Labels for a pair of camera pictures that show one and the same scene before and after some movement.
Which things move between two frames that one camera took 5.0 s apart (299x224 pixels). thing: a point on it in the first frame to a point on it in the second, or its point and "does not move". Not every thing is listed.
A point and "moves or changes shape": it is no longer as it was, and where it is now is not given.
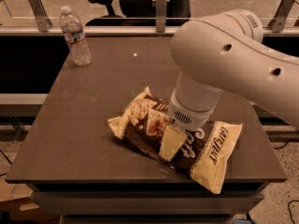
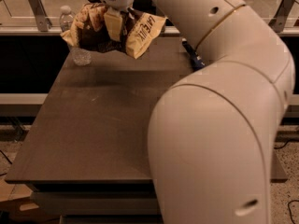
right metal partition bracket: [277, 22] does not move
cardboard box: [18, 199] does not move
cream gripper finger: [172, 142] to [114, 21]
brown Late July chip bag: [206, 153] moves or changes shape
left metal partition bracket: [42, 20] does not move
